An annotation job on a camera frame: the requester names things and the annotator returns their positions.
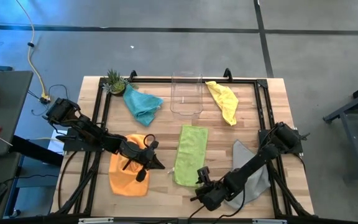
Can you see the light grey desk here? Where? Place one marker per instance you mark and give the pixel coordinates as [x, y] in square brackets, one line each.
[2, 168]

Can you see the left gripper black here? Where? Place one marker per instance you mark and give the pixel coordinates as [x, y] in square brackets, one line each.
[137, 152]

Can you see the orange microfiber towel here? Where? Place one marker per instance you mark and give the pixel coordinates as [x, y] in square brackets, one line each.
[126, 183]

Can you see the dark blue metal cart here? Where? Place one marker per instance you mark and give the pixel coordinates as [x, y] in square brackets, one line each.
[350, 105]

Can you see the dark grey desk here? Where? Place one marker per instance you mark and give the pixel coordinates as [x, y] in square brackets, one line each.
[8, 109]

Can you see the yellow microfiber towel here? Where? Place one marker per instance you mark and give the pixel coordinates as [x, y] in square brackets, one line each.
[225, 99]

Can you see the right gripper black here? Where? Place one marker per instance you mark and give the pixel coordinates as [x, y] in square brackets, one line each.
[214, 196]

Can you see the potted succulent plant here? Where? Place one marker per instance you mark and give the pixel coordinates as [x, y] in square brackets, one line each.
[115, 84]

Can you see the silver metal bracket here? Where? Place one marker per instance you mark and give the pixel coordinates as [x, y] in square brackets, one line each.
[95, 220]
[269, 221]

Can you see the green microfiber towel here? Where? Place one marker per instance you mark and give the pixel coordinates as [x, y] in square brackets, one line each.
[191, 155]

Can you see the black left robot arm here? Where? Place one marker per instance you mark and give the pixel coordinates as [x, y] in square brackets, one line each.
[82, 127]

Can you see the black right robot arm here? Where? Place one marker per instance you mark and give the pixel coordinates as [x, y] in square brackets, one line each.
[253, 165]

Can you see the clear plastic bin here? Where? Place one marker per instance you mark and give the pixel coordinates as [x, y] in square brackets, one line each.
[186, 96]

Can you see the teal microfiber towel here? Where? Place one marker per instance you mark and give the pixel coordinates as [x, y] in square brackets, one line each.
[141, 105]

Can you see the grey microfiber towel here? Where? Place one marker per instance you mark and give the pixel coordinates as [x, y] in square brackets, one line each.
[256, 183]

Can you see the black diagonal beam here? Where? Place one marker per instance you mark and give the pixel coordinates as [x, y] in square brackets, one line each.
[36, 151]

